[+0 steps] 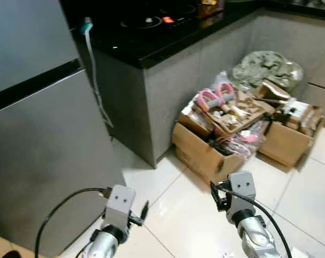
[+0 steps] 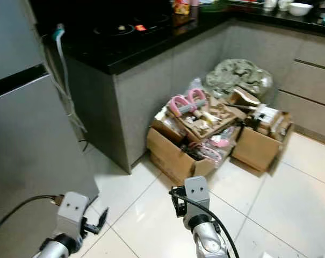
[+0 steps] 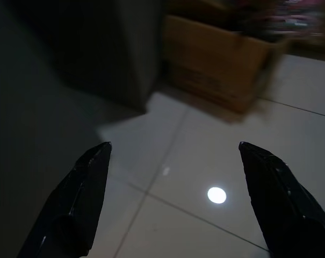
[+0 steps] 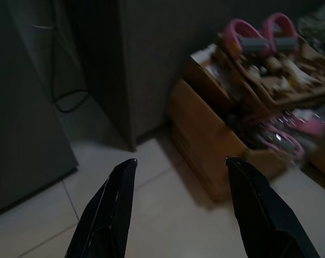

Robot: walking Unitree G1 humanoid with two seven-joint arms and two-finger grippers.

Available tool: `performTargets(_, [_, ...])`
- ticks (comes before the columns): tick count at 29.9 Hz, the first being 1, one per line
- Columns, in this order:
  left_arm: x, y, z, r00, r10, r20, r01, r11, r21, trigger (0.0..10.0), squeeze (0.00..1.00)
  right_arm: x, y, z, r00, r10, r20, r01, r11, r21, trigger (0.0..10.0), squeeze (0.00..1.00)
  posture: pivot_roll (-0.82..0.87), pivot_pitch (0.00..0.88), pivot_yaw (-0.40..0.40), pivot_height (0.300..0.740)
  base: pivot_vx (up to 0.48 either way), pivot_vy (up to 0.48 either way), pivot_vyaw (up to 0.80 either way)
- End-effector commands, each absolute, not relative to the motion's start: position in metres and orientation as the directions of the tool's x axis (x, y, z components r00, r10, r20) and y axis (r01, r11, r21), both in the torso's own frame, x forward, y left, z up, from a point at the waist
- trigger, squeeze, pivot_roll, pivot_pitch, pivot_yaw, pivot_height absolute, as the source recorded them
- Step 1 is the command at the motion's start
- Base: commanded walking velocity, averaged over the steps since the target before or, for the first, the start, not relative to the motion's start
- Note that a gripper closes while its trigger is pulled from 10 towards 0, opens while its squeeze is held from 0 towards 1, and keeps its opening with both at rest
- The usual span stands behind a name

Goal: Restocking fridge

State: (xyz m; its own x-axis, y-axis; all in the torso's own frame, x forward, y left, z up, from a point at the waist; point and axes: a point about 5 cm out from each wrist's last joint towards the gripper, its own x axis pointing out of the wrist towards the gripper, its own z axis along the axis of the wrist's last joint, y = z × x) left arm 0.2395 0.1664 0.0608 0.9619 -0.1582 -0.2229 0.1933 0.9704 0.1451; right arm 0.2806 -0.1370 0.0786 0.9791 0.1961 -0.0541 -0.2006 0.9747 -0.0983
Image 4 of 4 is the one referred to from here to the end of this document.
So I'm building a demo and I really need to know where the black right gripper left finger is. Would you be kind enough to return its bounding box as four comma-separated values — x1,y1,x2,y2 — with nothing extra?
64,158,138,258

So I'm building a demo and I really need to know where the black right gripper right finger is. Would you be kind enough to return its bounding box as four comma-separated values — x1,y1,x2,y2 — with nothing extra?
225,156,321,258

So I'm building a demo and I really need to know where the plain cardboard box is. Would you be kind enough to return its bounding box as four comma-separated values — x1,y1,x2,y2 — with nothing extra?
307,150,325,186

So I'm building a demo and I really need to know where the clear bag of pink items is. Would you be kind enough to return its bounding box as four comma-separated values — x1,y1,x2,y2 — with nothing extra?
256,106,325,164

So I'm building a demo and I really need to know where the printed cardboard box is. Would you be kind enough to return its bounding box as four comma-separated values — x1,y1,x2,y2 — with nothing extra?
169,77,288,203

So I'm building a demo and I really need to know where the brown tray of cardboard pieces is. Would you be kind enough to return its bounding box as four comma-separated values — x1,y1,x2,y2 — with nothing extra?
215,29,325,110

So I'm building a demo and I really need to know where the grey cabinet black countertop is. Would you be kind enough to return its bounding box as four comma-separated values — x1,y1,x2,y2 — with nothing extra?
67,0,302,153

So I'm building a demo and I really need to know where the grey-green cloth bag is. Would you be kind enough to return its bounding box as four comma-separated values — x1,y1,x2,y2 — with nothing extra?
296,1,325,54

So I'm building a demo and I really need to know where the black fridge power cable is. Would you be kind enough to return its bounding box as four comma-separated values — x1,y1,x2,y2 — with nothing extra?
51,0,92,113

